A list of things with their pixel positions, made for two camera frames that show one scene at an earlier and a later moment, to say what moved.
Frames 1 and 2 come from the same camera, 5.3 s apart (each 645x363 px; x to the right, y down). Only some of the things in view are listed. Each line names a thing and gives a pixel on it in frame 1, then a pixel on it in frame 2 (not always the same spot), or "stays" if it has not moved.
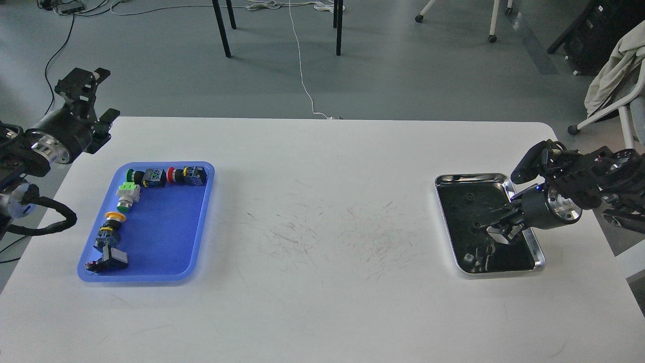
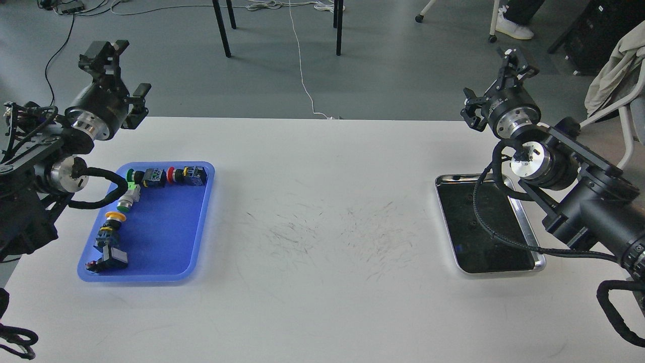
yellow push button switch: (108, 236) stays
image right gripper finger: (503, 235) -> (473, 113)
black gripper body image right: (536, 213) -> (509, 107)
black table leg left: (221, 28) stays
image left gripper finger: (100, 135) -> (140, 110)
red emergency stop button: (194, 176) stays
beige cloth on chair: (624, 57) stays
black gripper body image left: (61, 135) -> (100, 109)
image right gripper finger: (510, 212) -> (514, 71)
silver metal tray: (465, 200) stays
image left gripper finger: (78, 89) -> (101, 60)
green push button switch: (151, 177) stays
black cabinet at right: (591, 39) stays
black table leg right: (337, 23) stays
